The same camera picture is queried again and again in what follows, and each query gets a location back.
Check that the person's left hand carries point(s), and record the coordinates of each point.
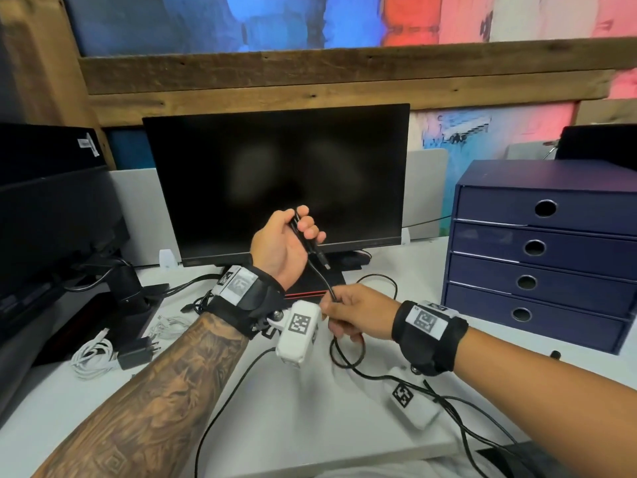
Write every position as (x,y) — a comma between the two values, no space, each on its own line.
(278,248)

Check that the white partition panel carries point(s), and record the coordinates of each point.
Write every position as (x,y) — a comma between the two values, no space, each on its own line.
(139,214)
(428,194)

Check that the black charger plug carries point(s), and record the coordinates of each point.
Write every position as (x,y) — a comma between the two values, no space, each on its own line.
(132,354)

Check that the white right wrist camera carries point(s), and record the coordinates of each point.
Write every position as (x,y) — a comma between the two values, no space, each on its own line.
(413,403)

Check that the person's left forearm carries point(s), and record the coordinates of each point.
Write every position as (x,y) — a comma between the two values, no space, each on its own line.
(144,408)

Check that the black monitor arm base plate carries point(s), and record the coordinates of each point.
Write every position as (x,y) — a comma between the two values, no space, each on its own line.
(74,333)

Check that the person's right hand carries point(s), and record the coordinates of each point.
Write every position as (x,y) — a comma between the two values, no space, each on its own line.
(363,313)

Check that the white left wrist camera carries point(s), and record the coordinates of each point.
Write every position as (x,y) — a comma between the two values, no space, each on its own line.
(298,333)

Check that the person's white shirt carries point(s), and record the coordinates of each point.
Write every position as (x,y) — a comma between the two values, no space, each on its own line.
(398,470)

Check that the black panel with white sticker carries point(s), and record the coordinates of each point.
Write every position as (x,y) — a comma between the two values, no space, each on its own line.
(45,154)

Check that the black computer monitor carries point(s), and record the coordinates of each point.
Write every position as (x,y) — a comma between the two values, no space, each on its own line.
(278,179)

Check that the white background table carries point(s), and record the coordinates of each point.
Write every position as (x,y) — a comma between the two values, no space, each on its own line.
(527,151)

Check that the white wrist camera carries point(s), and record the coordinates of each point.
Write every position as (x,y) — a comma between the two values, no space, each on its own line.
(298,333)
(413,403)

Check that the navy blue drawer unit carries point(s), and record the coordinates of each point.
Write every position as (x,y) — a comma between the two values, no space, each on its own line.
(537,174)

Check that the small black oval device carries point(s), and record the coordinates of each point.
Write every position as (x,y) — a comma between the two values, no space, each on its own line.
(354,259)

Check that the person's right forearm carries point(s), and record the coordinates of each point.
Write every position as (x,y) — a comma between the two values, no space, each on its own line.
(562,403)

